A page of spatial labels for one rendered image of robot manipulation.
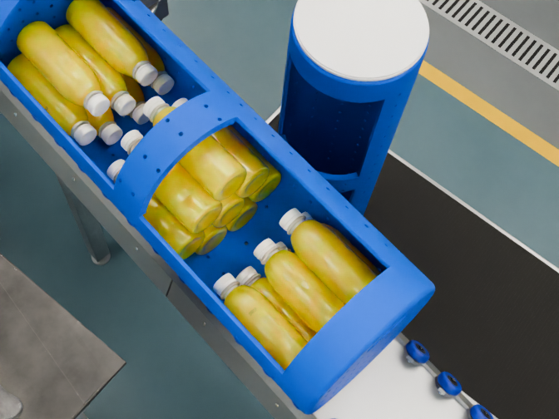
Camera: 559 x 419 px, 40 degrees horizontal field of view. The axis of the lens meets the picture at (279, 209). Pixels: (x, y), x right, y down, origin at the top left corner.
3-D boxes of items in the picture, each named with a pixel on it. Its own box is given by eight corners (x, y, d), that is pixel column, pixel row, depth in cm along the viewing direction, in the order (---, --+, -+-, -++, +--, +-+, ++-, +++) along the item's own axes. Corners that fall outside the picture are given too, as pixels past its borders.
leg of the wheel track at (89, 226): (99, 268, 237) (59, 173, 180) (87, 255, 238) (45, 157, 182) (114, 257, 239) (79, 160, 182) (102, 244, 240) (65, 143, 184)
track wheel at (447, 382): (452, 400, 128) (461, 392, 127) (433, 380, 129) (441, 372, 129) (457, 393, 132) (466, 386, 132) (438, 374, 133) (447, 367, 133)
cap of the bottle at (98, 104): (82, 111, 133) (88, 118, 132) (88, 94, 130) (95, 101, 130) (100, 107, 135) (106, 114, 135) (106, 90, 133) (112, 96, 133)
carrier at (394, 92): (273, 165, 240) (264, 248, 227) (296, -35, 161) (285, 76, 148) (363, 174, 240) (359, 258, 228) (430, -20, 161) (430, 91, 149)
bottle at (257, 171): (264, 164, 125) (190, 91, 130) (234, 194, 125) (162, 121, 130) (274, 172, 132) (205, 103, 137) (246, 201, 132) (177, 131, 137)
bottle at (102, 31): (88, -14, 139) (152, 49, 134) (101, 6, 146) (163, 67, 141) (59, 11, 138) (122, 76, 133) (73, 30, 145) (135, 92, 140)
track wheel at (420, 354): (420, 367, 130) (428, 359, 130) (401, 347, 131) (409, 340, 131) (426, 362, 134) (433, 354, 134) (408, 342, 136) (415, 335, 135)
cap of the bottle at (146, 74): (147, 58, 135) (154, 65, 135) (154, 68, 139) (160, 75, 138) (131, 73, 135) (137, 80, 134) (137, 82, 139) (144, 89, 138)
